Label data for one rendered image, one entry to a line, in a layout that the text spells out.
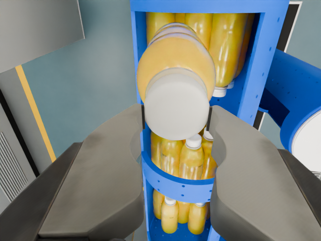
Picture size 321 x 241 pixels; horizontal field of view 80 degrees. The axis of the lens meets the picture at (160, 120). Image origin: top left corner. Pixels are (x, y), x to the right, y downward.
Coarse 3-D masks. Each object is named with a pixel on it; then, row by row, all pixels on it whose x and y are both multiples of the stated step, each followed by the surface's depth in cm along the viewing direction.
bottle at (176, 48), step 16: (160, 32) 19; (176, 32) 16; (192, 32) 19; (160, 48) 13; (176, 48) 13; (192, 48) 13; (144, 64) 14; (160, 64) 13; (176, 64) 12; (192, 64) 12; (208, 64) 13; (144, 80) 13; (208, 80) 13; (144, 96) 14; (208, 96) 14
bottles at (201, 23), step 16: (160, 16) 40; (176, 16) 44; (192, 16) 39; (208, 16) 39; (208, 32) 41; (208, 48) 43; (240, 64) 45; (160, 144) 58; (160, 208) 75; (208, 208) 74
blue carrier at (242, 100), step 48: (144, 0) 29; (192, 0) 26; (240, 0) 25; (288, 0) 29; (144, 48) 47; (240, 96) 52; (144, 144) 57; (144, 192) 63; (192, 192) 45; (192, 240) 77
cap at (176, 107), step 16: (160, 80) 11; (176, 80) 10; (192, 80) 11; (160, 96) 11; (176, 96) 11; (192, 96) 10; (144, 112) 11; (160, 112) 11; (176, 112) 11; (192, 112) 11; (208, 112) 11; (160, 128) 12; (176, 128) 12; (192, 128) 12
